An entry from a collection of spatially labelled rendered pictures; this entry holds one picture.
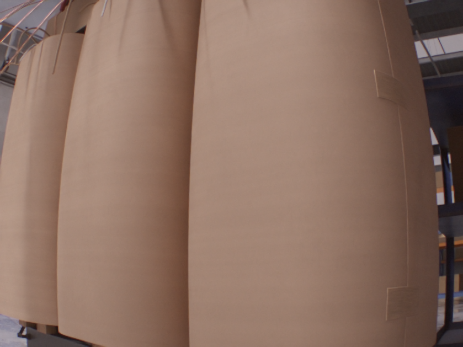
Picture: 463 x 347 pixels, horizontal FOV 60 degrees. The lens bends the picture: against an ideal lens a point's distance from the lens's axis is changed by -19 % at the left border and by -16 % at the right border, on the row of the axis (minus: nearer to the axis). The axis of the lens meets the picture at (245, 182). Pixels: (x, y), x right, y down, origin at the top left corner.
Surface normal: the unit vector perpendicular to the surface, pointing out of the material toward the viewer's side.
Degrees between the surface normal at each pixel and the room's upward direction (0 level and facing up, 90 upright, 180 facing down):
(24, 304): 90
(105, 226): 90
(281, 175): 90
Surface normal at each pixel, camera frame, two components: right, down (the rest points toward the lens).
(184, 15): 0.50, -0.19
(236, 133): -0.57, -0.19
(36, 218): 0.13, -0.22
